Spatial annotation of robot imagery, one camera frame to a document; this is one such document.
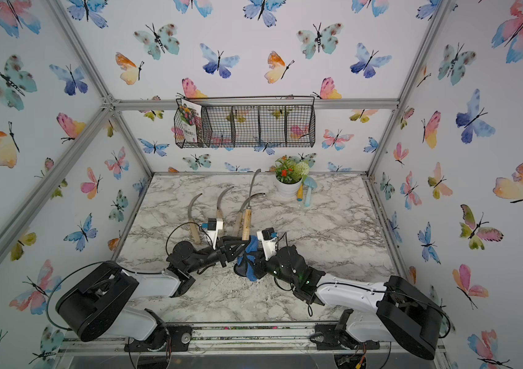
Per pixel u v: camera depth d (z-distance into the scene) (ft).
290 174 3.32
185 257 2.08
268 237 2.21
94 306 1.44
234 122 3.20
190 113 2.85
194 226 3.33
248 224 2.41
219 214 3.42
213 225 2.28
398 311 1.38
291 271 1.90
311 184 3.74
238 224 3.29
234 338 2.47
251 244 2.39
